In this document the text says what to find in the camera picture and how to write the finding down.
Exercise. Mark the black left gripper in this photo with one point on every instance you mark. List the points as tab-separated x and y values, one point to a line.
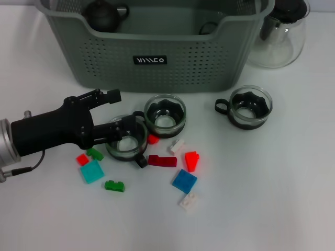
52	128

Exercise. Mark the glass teacup with black sleeve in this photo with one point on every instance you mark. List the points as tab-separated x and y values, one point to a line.
165	123
125	154
248	115
208	24

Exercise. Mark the green toy brick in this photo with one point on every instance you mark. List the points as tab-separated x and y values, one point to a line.
114	186
95	154

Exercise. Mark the grey-green perforated storage bin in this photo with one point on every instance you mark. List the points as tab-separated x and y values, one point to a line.
209	65

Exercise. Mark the small red cube brick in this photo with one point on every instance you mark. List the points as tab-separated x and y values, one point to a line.
153	139

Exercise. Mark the flat red square brick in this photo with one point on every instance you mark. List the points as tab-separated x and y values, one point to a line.
82	159

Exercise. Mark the teal square toy brick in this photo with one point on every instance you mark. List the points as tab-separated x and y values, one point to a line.
91	171

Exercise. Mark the dark red toy brick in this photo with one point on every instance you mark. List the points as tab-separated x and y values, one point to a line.
162	160

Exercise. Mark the white toy brick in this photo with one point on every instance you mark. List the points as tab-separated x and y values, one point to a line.
178	145

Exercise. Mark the red slope toy brick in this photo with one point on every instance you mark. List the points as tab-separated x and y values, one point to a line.
191	160

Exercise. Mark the black clay teapot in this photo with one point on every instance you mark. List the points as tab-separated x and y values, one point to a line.
102	15

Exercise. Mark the blue square toy plate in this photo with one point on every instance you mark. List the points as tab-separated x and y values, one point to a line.
184	181

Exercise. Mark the white flat two-stud plate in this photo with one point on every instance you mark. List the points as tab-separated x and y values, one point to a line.
190	202

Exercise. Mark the glass carafe with black lid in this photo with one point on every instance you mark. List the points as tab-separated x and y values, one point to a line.
282	44

